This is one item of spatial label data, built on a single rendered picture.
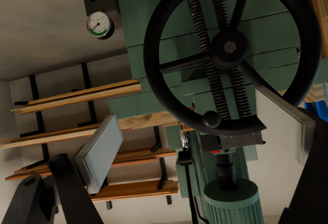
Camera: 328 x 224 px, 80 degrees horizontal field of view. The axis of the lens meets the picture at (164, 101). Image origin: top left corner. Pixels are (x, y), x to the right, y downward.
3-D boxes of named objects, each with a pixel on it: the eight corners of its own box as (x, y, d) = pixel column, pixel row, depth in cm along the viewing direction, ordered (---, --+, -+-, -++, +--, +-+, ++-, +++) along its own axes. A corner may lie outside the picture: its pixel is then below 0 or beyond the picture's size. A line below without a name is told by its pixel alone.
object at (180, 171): (193, 161, 85) (199, 196, 85) (193, 155, 94) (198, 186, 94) (174, 164, 86) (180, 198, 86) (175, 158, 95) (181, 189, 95)
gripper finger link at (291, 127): (302, 123, 11) (317, 120, 11) (254, 86, 17) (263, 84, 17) (301, 168, 12) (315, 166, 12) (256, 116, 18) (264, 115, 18)
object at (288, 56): (296, 46, 48) (299, 62, 48) (264, 62, 69) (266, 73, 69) (139, 78, 53) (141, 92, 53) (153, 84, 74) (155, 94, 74)
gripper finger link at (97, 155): (98, 193, 13) (88, 195, 13) (124, 138, 20) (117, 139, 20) (83, 157, 12) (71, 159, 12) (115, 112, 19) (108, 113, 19)
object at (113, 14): (109, -23, 50) (114, 9, 50) (125, 1, 62) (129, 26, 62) (79, -14, 51) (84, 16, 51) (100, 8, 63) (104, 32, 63)
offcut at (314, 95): (321, 82, 51) (324, 99, 51) (306, 85, 54) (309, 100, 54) (313, 84, 49) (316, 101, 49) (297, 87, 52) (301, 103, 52)
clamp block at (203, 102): (262, 81, 40) (270, 124, 40) (244, 85, 54) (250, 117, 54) (190, 94, 42) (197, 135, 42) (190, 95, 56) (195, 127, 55)
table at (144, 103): (385, 42, 37) (391, 73, 37) (297, 67, 68) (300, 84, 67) (89, 100, 45) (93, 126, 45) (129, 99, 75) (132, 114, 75)
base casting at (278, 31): (299, 8, 48) (306, 44, 48) (240, 56, 105) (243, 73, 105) (124, 47, 54) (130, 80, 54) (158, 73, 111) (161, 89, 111)
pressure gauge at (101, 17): (106, 0, 47) (112, 33, 47) (112, 7, 51) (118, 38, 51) (82, 7, 48) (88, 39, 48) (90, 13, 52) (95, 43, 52)
